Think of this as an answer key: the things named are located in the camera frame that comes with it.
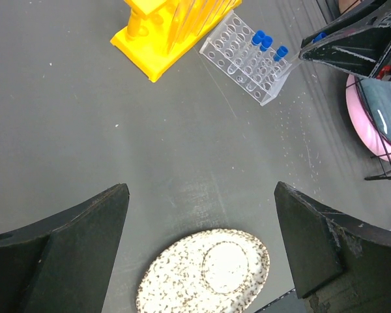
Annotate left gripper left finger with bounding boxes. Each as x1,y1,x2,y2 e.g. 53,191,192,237
0,183,130,312

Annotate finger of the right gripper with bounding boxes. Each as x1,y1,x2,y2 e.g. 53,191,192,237
301,0,391,78

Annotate yellow test tube rack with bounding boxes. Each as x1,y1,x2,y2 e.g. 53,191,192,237
110,0,242,82

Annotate black wire basket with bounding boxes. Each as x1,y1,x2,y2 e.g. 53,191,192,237
315,0,391,181

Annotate short tube blue cap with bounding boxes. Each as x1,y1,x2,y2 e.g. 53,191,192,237
229,29,267,74
247,35,274,71
282,31,328,71
267,46,289,78

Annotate pink plate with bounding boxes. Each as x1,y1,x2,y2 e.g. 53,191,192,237
345,74,391,163

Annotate blue ceramic plate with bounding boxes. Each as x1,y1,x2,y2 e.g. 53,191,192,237
358,78,391,145

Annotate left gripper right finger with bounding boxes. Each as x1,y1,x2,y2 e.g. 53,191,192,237
274,182,391,312

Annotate clear acrylic tube rack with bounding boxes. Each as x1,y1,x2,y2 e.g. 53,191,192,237
199,11,293,106

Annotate speckled ceramic plate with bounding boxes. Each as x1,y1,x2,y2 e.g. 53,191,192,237
136,228,270,312

